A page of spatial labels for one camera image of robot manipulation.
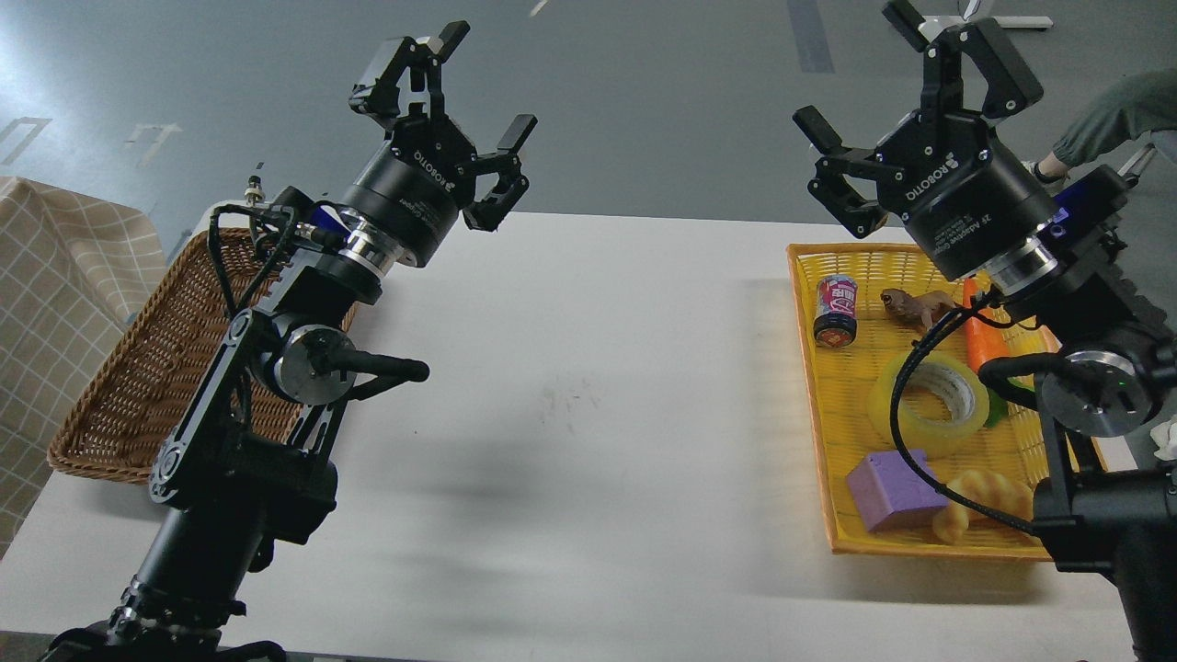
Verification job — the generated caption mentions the brown wicker basket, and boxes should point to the brown wicker basket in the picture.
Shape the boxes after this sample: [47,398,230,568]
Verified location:
[48,227,360,485]

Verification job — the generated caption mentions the beige checkered cloth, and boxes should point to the beige checkered cloth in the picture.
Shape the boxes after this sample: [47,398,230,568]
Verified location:
[1,176,166,552]

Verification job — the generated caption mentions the white stand base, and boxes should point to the white stand base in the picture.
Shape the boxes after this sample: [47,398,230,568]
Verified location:
[920,0,1055,31]

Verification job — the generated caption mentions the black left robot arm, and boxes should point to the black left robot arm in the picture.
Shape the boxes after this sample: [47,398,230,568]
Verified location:
[41,20,537,661]

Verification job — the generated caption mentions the brown toy animal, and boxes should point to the brown toy animal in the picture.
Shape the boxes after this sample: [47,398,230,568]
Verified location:
[880,287,959,335]

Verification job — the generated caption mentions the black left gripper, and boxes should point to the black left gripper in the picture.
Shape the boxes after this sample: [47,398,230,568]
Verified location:
[343,21,538,269]

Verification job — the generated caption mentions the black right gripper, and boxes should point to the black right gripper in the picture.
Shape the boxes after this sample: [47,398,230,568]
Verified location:
[794,1,1059,280]

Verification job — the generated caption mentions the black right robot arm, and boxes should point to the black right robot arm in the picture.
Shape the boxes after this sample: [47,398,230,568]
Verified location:
[794,1,1176,661]

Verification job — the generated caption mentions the purple block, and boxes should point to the purple block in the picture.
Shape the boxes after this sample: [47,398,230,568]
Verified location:
[846,450,949,535]

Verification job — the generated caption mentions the orange toy carrot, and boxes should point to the orange toy carrot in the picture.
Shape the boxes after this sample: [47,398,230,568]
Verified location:
[962,307,1012,375]

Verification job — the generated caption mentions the pink drink can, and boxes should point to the pink drink can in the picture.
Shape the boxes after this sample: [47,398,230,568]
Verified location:
[813,274,858,347]

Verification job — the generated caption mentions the toy croissant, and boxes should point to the toy croissant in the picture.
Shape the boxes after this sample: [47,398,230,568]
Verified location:
[931,470,1035,545]

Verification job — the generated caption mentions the yellow plastic basket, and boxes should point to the yellow plastic basket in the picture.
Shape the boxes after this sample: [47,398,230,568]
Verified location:
[786,243,1050,562]

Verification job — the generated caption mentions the person in grey sleeve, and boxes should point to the person in grey sleeve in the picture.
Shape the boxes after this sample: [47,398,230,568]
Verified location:
[1020,67,1176,194]

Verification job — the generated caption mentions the yellow tape roll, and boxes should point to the yellow tape roll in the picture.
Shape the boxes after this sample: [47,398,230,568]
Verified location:
[865,350,989,461]

